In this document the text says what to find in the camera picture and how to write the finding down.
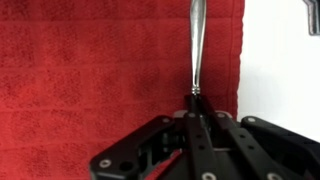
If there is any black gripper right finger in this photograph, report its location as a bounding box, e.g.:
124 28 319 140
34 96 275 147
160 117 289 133
198 96 320 180

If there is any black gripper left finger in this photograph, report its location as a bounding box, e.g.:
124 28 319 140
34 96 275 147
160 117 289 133
89 95 217 180

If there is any silver fork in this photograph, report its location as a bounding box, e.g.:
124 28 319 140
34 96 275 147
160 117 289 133
190 0 207 95

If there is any red cloth napkin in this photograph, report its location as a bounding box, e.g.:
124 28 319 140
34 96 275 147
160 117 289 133
0 0 246 180

